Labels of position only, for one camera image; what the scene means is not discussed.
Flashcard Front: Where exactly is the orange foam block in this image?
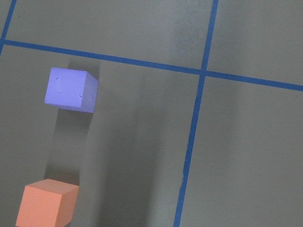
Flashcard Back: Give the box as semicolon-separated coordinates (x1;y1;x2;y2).
16;179;79;227

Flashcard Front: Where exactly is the purple foam block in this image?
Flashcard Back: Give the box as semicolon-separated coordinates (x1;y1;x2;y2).
45;68;99;113

